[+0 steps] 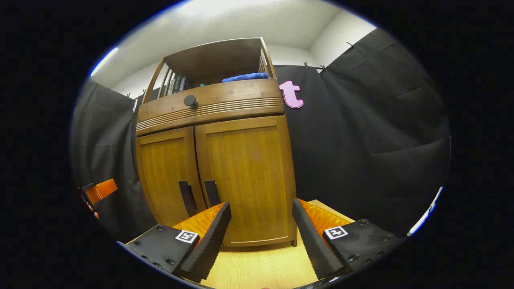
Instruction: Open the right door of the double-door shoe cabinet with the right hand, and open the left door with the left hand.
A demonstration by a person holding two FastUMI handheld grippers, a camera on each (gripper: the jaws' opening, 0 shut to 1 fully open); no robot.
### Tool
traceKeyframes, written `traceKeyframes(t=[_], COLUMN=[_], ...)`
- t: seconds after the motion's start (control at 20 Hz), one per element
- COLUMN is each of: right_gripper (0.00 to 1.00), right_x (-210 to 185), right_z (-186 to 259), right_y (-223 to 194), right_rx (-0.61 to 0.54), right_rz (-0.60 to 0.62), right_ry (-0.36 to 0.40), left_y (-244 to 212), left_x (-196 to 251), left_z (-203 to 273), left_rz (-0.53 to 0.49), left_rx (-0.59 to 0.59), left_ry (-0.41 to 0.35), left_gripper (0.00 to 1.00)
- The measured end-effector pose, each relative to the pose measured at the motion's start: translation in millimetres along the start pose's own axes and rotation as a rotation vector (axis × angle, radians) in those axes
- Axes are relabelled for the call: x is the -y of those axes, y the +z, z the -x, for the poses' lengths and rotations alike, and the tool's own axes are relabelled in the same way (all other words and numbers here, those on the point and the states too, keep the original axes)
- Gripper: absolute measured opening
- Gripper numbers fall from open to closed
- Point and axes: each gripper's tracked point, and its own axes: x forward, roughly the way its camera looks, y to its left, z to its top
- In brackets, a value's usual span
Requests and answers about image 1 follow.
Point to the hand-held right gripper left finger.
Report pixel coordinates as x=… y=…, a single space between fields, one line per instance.
x=209 y=245

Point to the dark upright book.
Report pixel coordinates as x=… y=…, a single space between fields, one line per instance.
x=177 y=83

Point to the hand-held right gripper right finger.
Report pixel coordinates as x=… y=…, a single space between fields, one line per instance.
x=315 y=245

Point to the long ceiling light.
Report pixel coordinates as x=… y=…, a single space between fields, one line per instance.
x=103 y=62

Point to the wooden cabinet drawer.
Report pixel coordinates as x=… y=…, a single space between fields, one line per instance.
x=233 y=100

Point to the blue folded towel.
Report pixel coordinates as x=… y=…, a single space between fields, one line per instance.
x=245 y=77

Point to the black backdrop cloth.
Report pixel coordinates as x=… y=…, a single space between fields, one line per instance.
x=361 y=140

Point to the wooden shoe cabinet door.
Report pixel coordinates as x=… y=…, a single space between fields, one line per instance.
x=249 y=172
x=164 y=172

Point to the black round drawer knob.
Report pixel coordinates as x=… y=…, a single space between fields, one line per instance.
x=190 y=101

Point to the blue upright book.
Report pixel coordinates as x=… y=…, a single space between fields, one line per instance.
x=182 y=83

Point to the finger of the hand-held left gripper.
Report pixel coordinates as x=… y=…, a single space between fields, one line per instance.
x=103 y=189

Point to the wooden double-door shoe cabinet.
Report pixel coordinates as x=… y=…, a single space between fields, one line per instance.
x=217 y=60

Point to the grey upright book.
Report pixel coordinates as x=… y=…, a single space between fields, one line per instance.
x=171 y=85

